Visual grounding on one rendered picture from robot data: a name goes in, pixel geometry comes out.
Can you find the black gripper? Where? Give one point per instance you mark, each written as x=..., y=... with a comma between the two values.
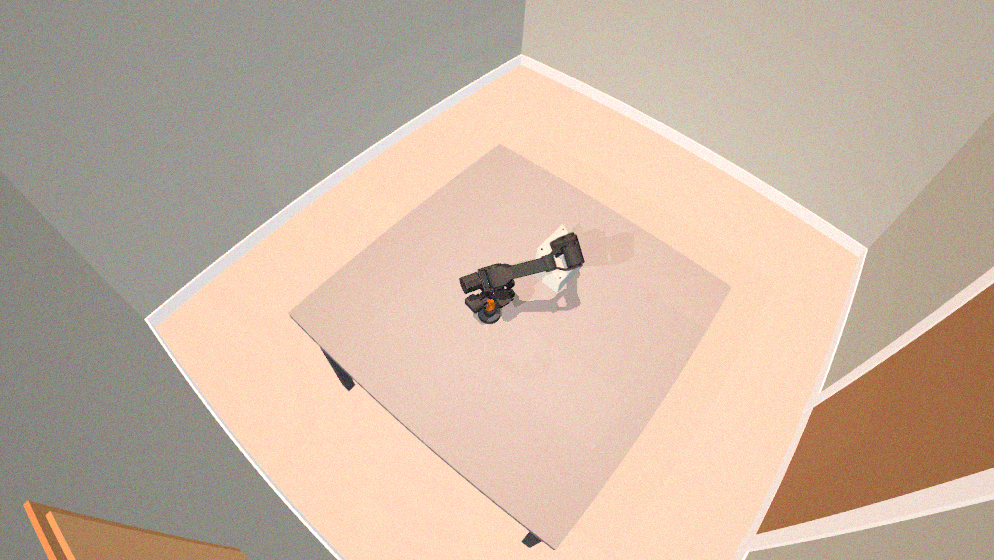
x=479, y=301

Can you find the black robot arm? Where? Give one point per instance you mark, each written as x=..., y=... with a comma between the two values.
x=495, y=277

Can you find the dark grey round pedestal with shaft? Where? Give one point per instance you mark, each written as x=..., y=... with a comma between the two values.
x=489, y=317

